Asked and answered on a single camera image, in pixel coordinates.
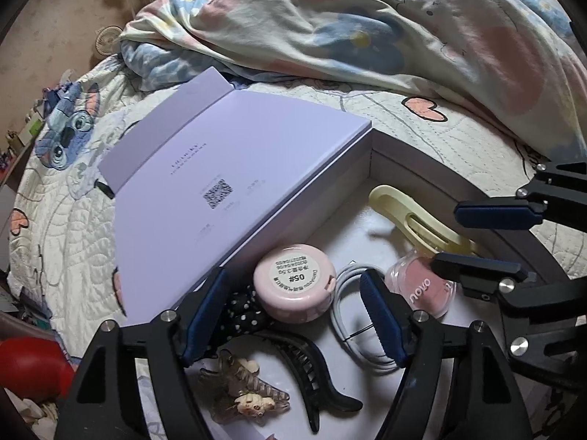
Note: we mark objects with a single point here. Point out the red round object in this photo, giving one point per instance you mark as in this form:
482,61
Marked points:
32,366

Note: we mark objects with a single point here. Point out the translucent bow hair clip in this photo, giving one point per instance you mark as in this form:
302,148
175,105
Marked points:
238,376

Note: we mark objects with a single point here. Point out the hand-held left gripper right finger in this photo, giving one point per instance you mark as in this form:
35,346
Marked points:
383,321

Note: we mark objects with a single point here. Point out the cartoon printed quilt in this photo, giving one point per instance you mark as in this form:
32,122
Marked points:
69,238

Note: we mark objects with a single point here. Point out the yellow hair claw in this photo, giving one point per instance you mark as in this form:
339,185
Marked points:
390,197

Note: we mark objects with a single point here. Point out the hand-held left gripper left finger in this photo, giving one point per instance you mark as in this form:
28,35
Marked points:
206,311

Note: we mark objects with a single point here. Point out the black polka dot scrunchie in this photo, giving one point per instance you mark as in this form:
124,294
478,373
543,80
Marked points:
243,316

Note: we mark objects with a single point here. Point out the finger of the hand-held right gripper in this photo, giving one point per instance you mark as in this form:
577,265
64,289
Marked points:
495,215
477,268

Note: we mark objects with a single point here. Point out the black hair claw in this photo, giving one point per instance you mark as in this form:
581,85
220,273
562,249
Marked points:
316,376

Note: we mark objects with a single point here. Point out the pink round jar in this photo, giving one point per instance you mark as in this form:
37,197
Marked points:
293,279

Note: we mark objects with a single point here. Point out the lavender cardboard box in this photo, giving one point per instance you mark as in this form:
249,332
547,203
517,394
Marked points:
229,156

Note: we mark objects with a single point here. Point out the pink blush compact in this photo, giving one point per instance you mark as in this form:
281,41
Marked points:
419,275

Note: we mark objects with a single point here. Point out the floral blanket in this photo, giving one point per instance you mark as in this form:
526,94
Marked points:
367,32

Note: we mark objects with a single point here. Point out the cluttered desk shelf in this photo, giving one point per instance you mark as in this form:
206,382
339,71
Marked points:
25,135

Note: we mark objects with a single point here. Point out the small white fan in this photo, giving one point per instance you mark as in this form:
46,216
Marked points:
108,41

